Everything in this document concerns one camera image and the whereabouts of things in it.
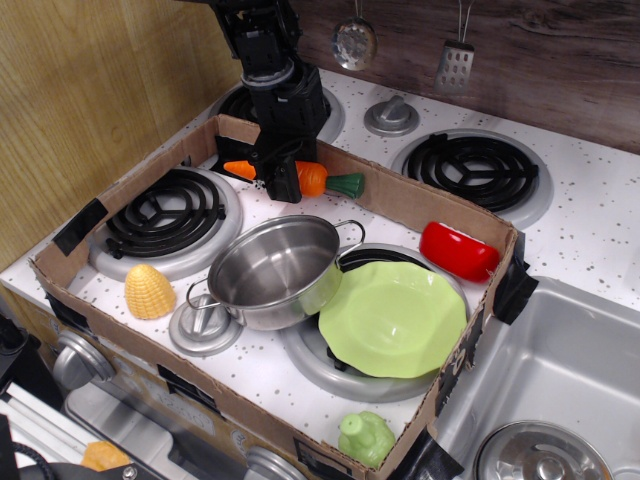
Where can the grey toy sink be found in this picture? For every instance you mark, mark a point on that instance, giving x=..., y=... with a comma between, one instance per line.
x=570, y=359

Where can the stainless steel pot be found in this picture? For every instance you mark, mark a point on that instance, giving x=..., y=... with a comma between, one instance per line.
x=280, y=272

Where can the front right black burner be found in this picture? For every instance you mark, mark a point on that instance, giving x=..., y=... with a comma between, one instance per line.
x=311, y=355

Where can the silver sink drain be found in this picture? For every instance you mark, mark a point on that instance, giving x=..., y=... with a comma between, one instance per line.
x=537, y=450

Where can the hanging metal spatula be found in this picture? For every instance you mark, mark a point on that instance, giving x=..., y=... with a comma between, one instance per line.
x=452, y=77

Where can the hanging slotted metal spoon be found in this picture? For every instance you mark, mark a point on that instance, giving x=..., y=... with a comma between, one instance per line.
x=354, y=43

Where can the front left black burner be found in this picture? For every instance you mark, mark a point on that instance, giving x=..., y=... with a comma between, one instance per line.
x=177, y=226

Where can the light green plastic plate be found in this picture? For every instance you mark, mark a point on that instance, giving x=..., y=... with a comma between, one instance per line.
x=393, y=319

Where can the red toy pepper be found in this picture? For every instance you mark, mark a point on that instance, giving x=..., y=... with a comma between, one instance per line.
x=458, y=253

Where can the orange toy piece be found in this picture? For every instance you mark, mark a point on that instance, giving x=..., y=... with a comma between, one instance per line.
x=102, y=456

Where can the orange toy carrot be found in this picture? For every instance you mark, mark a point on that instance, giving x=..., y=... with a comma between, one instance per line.
x=314, y=178

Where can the silver oven knob middle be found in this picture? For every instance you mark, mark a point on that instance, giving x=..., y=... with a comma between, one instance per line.
x=263, y=464

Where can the silver stove knob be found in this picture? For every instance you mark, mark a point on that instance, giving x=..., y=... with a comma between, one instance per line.
x=196, y=329
x=391, y=118

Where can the silver oven knob left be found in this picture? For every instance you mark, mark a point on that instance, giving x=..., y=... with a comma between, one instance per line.
x=79, y=363

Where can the silver stove knob back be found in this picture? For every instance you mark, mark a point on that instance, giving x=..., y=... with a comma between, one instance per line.
x=391, y=118

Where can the brown cardboard fence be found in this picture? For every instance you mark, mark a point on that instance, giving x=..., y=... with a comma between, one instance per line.
x=388, y=196

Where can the back right black burner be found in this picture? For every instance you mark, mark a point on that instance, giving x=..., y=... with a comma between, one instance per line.
x=491, y=170

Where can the silver stove knob front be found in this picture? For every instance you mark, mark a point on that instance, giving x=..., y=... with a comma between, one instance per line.
x=196, y=329

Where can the yellow toy corn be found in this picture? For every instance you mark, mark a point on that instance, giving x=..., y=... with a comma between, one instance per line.
x=148, y=293

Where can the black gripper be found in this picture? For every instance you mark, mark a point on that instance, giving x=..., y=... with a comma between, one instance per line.
x=291, y=112

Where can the silver oven knob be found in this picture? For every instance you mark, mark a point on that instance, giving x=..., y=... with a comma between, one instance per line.
x=79, y=363
x=263, y=464

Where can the green toy vegetable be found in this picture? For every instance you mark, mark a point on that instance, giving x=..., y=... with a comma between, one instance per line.
x=365, y=437

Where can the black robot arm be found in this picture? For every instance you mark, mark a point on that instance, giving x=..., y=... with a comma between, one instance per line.
x=263, y=36

